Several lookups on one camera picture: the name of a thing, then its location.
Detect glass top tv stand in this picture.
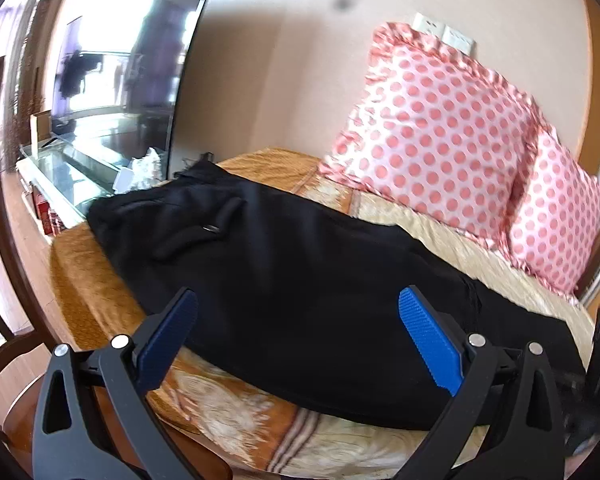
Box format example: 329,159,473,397
16,138,129,229

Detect white wall socket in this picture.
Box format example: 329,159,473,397
411,12,475,56

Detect black pants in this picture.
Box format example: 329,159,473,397
86,161,584,430

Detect clear plastic bag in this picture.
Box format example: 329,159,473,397
112,148,163,194

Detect left pink polka-dot pillow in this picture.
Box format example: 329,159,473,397
320,22,543,246

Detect red boxes on shelf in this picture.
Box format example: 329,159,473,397
31,184,65,236

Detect cream floral bed sheet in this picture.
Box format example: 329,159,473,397
50,148,594,479

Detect pink polka-dot pillow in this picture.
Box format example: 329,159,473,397
320,22,543,246
506,130,600,296

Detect right pink polka-dot pillow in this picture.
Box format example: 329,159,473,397
506,130,600,296

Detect black flat screen television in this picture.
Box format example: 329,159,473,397
50,0,206,184

